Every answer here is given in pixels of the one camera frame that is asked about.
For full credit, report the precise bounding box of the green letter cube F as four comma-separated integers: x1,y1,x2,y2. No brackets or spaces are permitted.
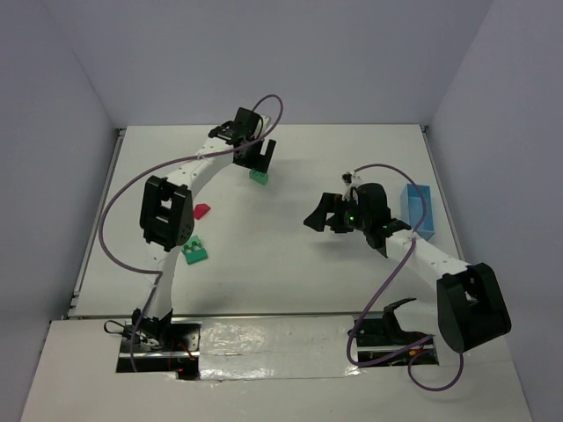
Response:
257,173,269,186

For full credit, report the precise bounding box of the blue plastic bin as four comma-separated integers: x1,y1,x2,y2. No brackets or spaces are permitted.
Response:
400,184,435,241

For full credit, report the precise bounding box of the red wedge block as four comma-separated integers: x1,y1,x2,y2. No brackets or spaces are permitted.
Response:
193,203,211,220

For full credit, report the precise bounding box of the green arch block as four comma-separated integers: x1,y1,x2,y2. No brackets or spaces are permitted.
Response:
182,248,208,266
182,236,202,253

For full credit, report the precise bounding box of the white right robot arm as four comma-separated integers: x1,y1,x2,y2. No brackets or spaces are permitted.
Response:
303,182,512,353

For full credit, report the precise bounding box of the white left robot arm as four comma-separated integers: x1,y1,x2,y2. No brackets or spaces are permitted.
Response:
132,107,276,347

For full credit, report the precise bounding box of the white front cover board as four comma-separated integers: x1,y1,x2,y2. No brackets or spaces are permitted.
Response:
22,320,531,421

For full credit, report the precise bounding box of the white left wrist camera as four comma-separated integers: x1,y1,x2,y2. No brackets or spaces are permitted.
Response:
260,114,273,128

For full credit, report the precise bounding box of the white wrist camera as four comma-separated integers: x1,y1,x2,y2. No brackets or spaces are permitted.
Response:
260,114,273,128
341,172,363,191

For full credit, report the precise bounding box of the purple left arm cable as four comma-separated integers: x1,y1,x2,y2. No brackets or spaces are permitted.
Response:
99,93,285,373

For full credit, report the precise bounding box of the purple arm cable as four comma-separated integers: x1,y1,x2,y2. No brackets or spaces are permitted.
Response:
99,93,285,373
346,164,465,392

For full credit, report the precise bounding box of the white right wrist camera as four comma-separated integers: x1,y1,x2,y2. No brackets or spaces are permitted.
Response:
341,172,363,191

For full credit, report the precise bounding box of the aluminium table edge rail right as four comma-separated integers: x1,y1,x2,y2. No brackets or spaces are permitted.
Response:
420,124,479,265

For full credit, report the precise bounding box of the aluminium table edge rail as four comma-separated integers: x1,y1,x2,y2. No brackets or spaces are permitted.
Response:
420,124,479,265
61,127,127,320

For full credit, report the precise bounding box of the aluminium table edge rail left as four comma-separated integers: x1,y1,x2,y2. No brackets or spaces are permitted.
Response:
61,127,127,320

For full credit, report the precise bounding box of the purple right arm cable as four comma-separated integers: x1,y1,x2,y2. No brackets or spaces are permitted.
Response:
346,164,465,392

